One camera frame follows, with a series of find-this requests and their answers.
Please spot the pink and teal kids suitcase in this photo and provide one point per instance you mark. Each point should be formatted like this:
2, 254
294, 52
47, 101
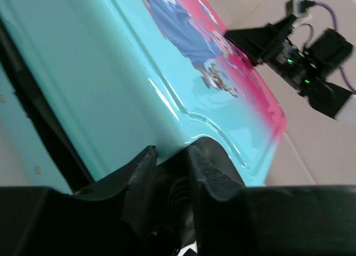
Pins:
88, 84

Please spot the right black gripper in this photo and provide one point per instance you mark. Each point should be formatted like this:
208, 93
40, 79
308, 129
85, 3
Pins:
292, 64

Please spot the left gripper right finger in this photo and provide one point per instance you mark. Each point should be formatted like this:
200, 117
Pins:
232, 219

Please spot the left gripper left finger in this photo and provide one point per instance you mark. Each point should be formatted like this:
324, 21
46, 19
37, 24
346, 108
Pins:
109, 217

